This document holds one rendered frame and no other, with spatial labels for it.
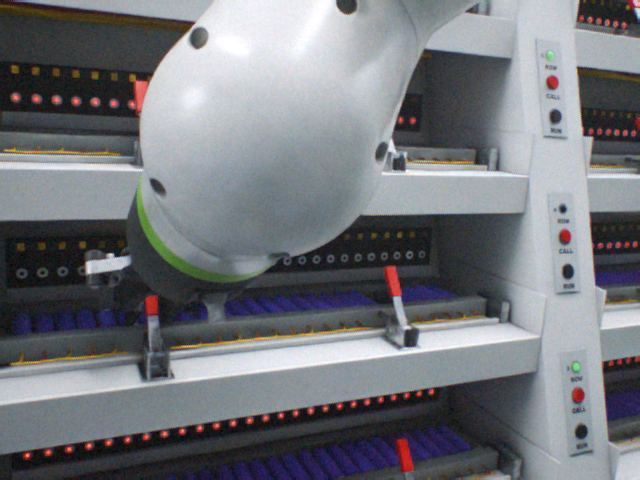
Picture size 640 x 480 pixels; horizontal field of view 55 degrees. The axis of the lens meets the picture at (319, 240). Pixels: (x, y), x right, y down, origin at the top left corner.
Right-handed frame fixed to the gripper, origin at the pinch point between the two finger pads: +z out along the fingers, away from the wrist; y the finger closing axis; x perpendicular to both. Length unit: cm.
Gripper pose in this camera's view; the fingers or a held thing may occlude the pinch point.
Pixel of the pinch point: (151, 302)
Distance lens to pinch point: 60.7
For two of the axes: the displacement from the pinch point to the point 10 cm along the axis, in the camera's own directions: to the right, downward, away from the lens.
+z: -3.9, 3.0, 8.7
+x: -1.5, -9.5, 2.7
